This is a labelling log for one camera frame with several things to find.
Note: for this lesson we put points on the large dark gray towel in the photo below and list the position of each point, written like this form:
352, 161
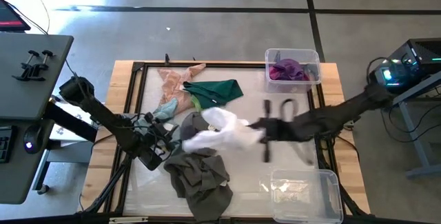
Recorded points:
200, 186

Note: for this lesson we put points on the black C-clamp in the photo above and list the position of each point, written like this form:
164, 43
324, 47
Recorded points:
25, 72
43, 62

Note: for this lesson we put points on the peach towel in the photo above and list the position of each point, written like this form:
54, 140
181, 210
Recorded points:
172, 84

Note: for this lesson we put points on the black keyboard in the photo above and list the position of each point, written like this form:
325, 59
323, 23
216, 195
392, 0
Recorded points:
6, 144

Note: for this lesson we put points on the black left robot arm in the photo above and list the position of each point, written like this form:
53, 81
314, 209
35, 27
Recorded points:
103, 113

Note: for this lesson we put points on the black computer tower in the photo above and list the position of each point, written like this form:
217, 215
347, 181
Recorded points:
410, 65

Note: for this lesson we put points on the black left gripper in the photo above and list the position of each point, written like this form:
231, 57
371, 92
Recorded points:
155, 141

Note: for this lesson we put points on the white table mat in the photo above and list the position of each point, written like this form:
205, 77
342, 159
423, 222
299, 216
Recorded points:
248, 189

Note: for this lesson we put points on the light teal towel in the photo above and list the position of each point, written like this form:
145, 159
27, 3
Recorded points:
167, 110

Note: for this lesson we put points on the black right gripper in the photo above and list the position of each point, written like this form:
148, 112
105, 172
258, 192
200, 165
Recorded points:
279, 129

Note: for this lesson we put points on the white printed sheet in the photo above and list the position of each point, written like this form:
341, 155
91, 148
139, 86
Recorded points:
60, 131

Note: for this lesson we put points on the white towel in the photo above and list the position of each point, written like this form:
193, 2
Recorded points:
227, 132

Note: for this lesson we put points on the gray desk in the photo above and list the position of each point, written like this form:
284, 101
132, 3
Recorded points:
31, 96

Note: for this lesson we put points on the gray metal stand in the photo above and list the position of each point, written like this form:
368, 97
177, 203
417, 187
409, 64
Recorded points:
417, 141

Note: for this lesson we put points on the silver aluminium bar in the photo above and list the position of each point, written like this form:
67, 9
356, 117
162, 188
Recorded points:
127, 220

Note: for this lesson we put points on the black metal table frame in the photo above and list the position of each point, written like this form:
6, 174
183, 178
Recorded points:
132, 79

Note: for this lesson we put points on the dark green towel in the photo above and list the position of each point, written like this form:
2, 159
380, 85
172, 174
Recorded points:
213, 93

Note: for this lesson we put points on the black computer mouse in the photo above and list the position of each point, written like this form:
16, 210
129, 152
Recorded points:
32, 139

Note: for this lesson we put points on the clear plastic bin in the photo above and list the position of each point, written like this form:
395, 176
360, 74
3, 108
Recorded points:
293, 86
306, 196

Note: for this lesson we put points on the small dark gray towel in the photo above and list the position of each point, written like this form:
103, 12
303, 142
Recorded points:
191, 124

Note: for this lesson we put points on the lime green towel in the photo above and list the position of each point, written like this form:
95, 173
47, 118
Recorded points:
195, 103

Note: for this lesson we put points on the magenta towel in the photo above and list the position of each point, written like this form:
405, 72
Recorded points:
289, 70

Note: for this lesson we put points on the black monitor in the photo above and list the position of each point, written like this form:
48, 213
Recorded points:
10, 19

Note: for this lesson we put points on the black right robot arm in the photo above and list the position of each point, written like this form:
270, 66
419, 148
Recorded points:
337, 115

